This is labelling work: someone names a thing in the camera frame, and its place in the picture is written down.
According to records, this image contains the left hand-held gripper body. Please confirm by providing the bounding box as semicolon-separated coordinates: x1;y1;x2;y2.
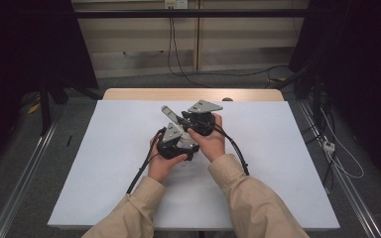
157;122;188;161

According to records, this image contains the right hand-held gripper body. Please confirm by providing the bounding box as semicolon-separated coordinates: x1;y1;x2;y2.
181;99;223;137

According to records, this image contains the person's right hand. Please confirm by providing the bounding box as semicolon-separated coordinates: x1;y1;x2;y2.
188;113;226;163

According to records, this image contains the person's left hand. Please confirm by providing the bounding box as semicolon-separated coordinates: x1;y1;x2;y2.
147;132;189;184

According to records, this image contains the black horizontal bar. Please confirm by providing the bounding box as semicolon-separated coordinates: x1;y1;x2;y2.
73;9;310;20

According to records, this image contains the black metal stand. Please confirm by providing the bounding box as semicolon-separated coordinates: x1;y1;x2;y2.
272;63;325;128
39;73;67;137

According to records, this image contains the white power strip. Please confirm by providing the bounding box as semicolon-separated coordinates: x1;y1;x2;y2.
322;140;336;155

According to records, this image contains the yellow floor tape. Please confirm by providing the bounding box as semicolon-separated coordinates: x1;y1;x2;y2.
27;102;42;115

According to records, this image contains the black curtain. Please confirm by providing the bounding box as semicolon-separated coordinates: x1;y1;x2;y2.
0;0;99;186
289;0;381;191

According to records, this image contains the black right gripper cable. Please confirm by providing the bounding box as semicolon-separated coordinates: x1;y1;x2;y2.
191;120;250;177

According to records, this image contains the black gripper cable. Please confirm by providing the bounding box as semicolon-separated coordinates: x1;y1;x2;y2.
191;120;250;177
126;127;167;195

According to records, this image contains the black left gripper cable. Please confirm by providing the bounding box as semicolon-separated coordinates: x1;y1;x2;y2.
126;127;167;195

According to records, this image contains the black floor cable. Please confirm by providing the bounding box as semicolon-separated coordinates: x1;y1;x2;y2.
178;64;291;78

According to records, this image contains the black wall cable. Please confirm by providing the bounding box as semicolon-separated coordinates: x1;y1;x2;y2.
167;8;211;88

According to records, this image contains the wooden vertical post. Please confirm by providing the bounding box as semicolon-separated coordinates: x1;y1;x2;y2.
193;0;201;72

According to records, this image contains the white wall socket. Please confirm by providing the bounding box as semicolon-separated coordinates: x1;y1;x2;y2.
164;0;189;10

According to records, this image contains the aluminium floor rail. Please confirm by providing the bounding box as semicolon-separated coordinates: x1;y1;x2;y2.
0;120;60;238
297;98;381;238

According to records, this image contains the white cable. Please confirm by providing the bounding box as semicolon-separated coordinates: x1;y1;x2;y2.
319;108;365;180

